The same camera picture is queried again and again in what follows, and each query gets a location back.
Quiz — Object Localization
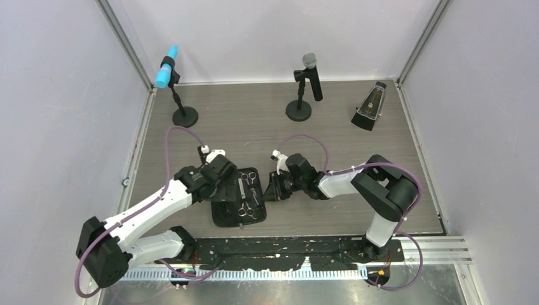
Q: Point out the silver thinning scissors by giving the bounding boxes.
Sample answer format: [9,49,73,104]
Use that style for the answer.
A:
[238,178,255,219]

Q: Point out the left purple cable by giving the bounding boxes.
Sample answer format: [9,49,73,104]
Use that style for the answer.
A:
[74,126,220,299]

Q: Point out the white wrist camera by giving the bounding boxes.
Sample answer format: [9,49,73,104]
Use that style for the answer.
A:
[199,145,226,164]
[270,149,289,175]

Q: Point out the right black microphone stand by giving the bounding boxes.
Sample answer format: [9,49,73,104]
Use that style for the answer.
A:
[285,70,312,122]

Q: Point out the black zipper tool case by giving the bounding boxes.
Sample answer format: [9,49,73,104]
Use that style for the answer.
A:
[210,167,267,227]

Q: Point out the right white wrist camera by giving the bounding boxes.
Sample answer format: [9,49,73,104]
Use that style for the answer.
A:
[270,149,289,175]

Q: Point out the blue microphone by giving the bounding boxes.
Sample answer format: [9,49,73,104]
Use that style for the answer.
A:
[155,45,179,88]

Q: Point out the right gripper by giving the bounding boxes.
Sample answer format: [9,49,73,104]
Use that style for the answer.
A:
[263,169,306,202]

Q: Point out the black metronome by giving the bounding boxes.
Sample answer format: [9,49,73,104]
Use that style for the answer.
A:
[351,81,386,131]

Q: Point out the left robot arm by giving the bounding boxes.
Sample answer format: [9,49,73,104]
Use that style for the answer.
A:
[75,152,237,288]

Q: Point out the left black microphone stand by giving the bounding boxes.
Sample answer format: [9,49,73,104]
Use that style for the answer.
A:
[168,73,199,128]

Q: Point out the silver cutting scissors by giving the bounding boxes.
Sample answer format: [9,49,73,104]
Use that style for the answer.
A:
[241,172,260,207]

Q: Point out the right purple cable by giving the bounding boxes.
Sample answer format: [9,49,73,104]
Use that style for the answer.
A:
[275,133,424,292]

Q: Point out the purple cable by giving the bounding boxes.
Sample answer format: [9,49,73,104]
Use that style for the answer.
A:
[74,126,220,299]
[275,133,424,292]

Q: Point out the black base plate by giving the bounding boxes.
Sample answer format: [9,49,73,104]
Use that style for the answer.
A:
[153,235,405,273]

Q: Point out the black microphone stand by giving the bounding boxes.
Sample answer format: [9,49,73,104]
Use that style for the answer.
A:
[168,73,199,128]
[285,70,312,122]

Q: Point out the black grey microphone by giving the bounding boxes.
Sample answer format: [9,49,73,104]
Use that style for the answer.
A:
[302,53,324,102]

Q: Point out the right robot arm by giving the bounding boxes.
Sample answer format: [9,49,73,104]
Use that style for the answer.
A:
[263,151,423,261]

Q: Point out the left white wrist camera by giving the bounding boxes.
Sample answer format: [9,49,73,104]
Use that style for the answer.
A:
[199,145,226,164]

